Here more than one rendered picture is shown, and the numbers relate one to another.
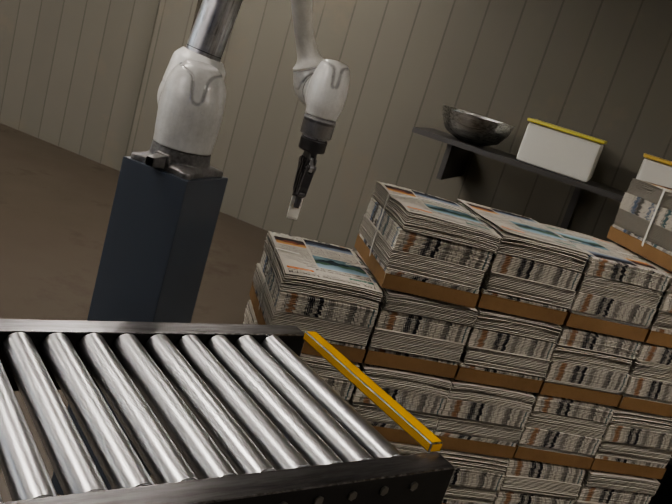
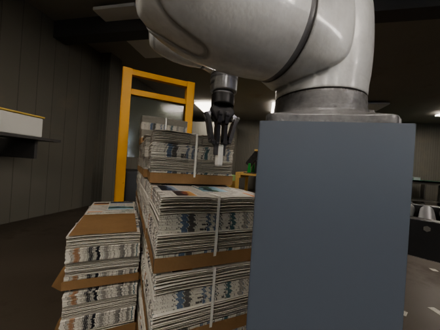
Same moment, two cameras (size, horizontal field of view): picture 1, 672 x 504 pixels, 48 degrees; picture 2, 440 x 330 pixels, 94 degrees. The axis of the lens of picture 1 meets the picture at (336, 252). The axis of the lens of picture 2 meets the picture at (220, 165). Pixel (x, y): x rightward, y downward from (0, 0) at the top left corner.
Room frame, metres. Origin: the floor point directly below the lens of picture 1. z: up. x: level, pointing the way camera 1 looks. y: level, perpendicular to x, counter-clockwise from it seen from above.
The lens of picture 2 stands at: (2.14, 0.83, 0.93)
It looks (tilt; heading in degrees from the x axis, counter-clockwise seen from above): 0 degrees down; 264
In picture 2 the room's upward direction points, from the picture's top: 4 degrees clockwise
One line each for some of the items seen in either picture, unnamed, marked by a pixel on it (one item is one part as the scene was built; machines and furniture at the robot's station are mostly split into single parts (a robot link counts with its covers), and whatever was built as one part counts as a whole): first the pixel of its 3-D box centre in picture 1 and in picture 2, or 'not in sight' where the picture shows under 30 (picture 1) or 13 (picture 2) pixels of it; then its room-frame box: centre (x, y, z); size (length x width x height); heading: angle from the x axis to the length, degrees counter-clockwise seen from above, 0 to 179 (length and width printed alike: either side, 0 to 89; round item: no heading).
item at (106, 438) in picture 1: (91, 411); not in sight; (1.04, 0.29, 0.77); 0.47 x 0.05 x 0.05; 39
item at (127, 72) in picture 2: not in sight; (122, 158); (2.91, -1.39, 0.92); 0.09 x 0.09 x 1.85; 18
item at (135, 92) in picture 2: not in sight; (159, 97); (2.60, -1.49, 1.62); 0.75 x 0.06 x 0.06; 18
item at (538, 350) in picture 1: (413, 403); (173, 251); (2.24, -0.38, 0.42); 1.17 x 0.39 x 0.83; 108
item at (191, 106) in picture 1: (192, 104); (317, 42); (1.93, 0.47, 1.17); 0.18 x 0.16 x 0.22; 19
